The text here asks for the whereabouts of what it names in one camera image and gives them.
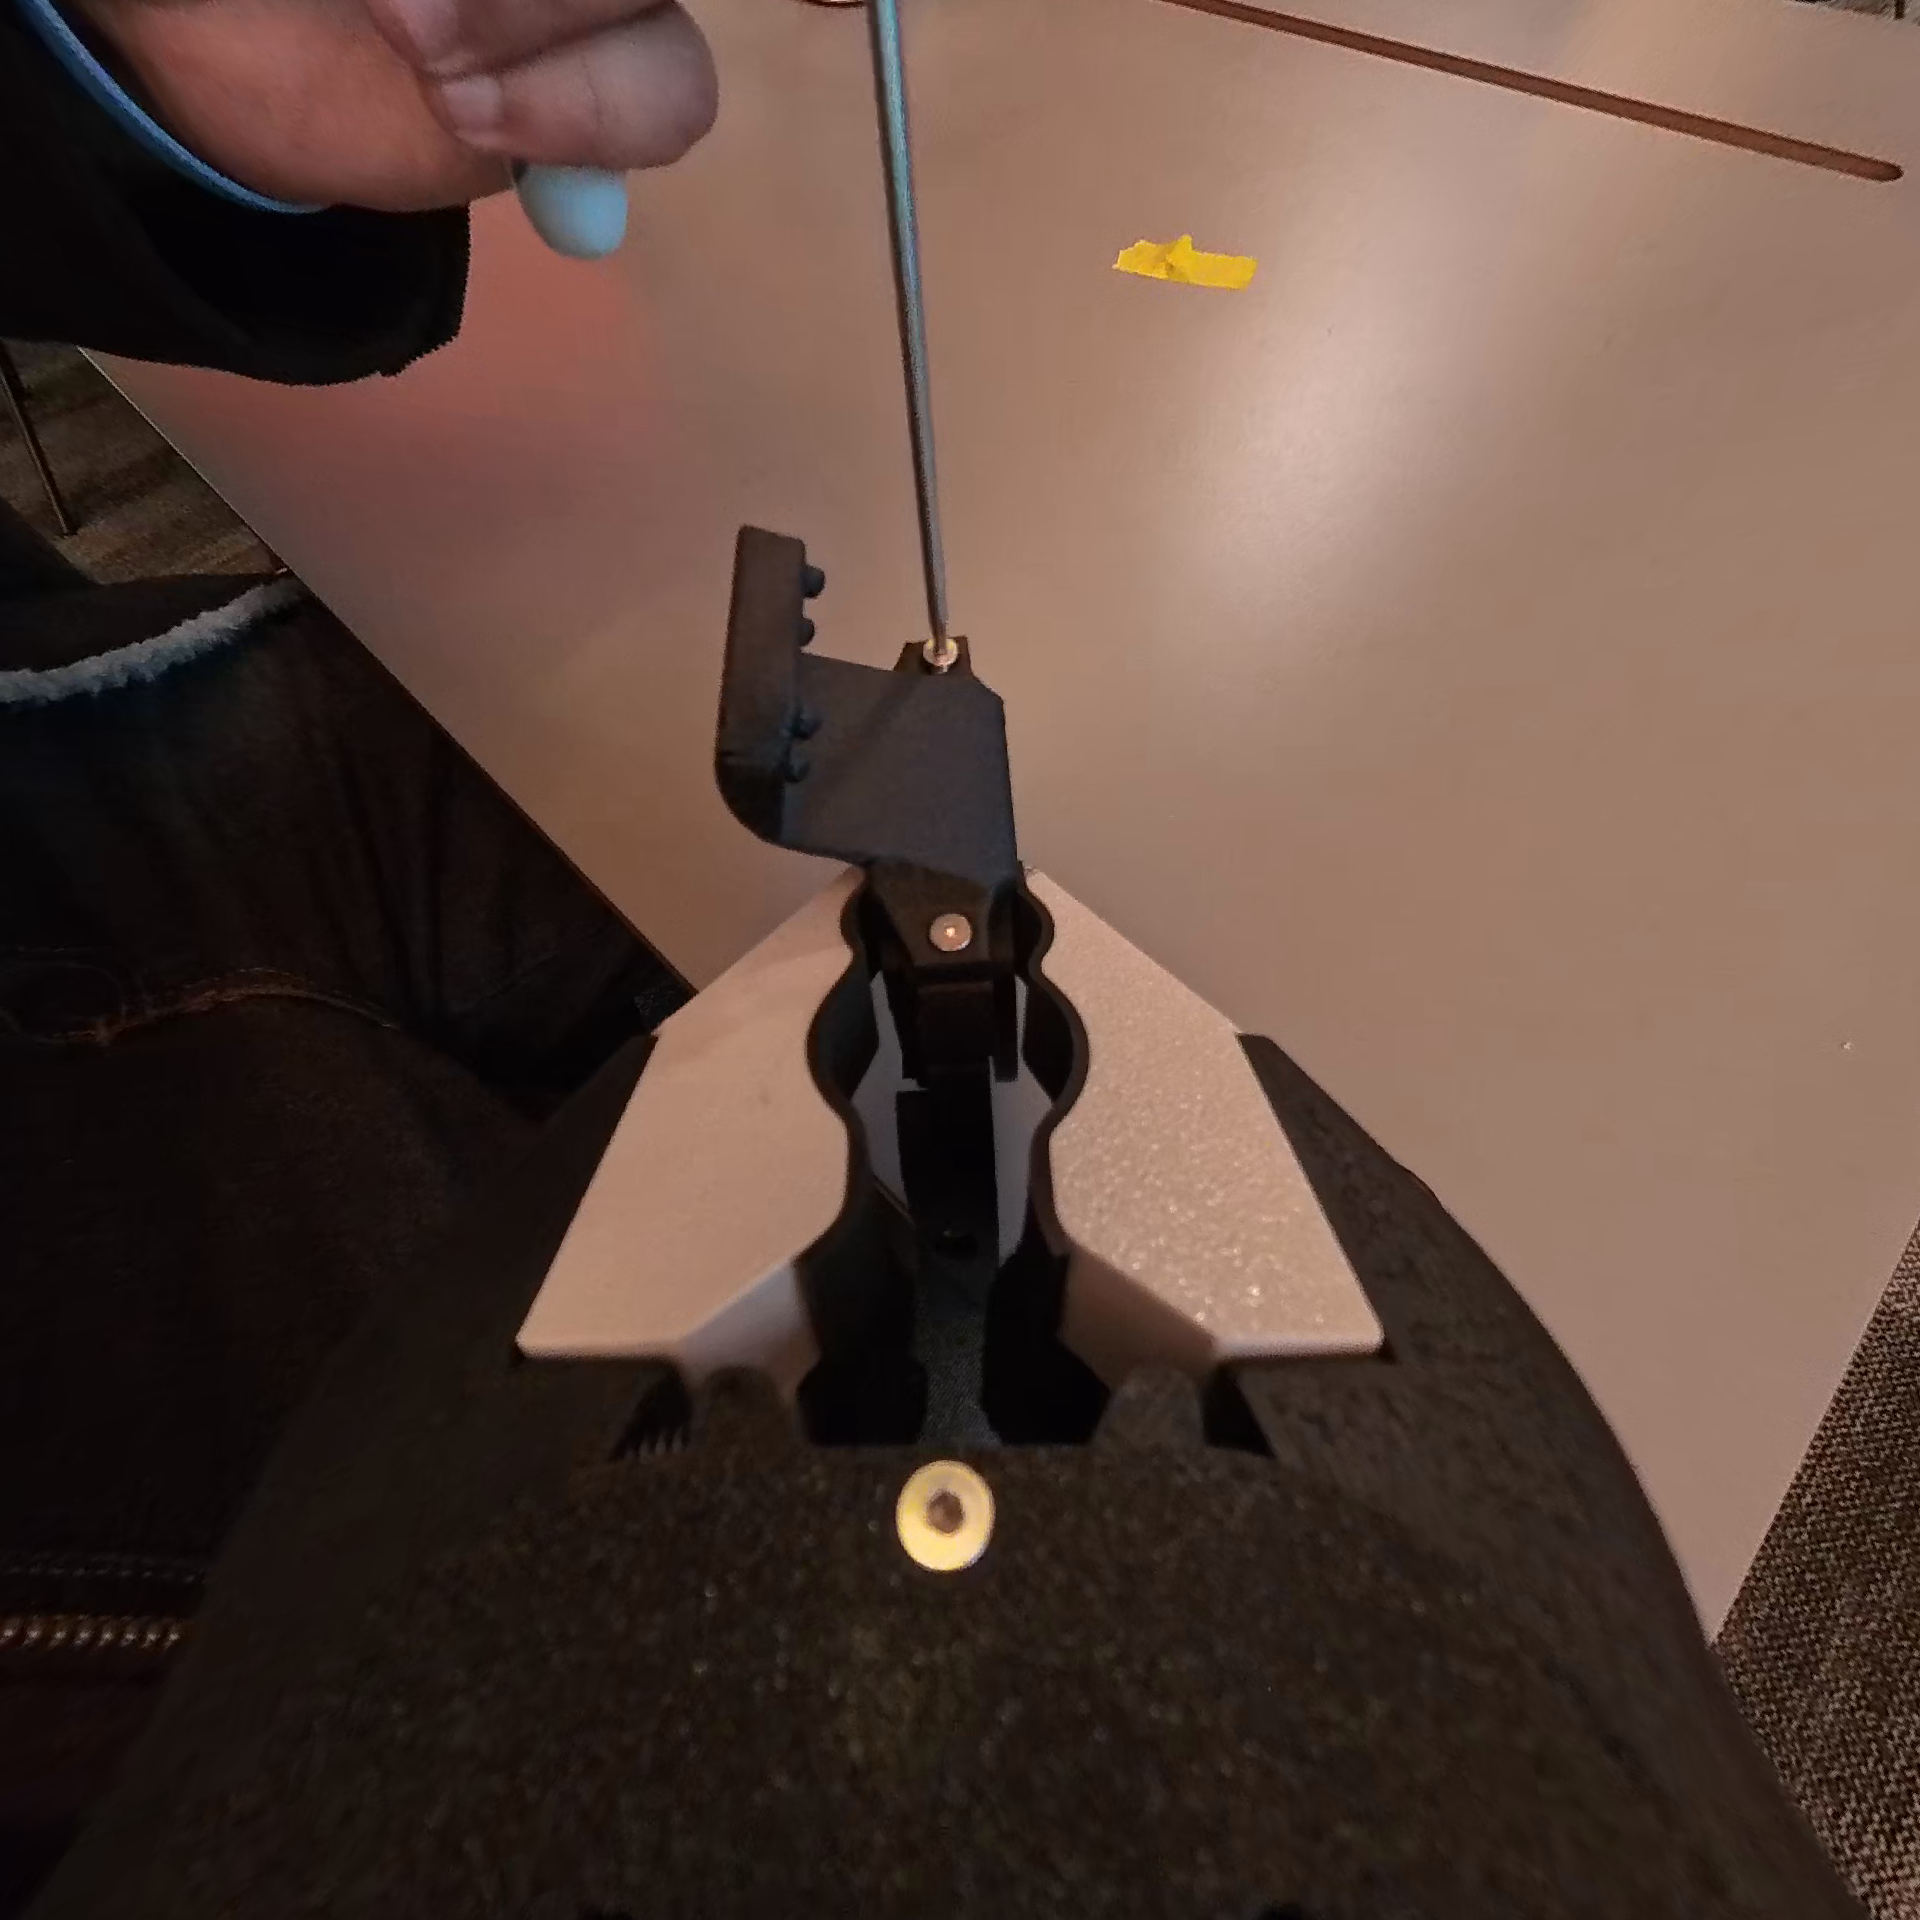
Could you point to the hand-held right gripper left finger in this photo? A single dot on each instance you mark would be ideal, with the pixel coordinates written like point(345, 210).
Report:
point(690, 1200)

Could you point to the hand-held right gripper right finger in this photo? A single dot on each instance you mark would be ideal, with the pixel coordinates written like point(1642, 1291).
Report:
point(1200, 1200)

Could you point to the black curved plastic part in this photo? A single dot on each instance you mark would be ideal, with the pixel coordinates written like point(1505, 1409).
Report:
point(900, 763)

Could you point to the grey desk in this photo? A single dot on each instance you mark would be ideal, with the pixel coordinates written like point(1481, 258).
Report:
point(1348, 751)

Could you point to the person's left hand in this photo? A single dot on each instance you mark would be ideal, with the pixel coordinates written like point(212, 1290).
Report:
point(450, 89)

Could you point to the yellow tape strip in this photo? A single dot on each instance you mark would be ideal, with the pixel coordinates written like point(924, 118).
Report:
point(1185, 263)

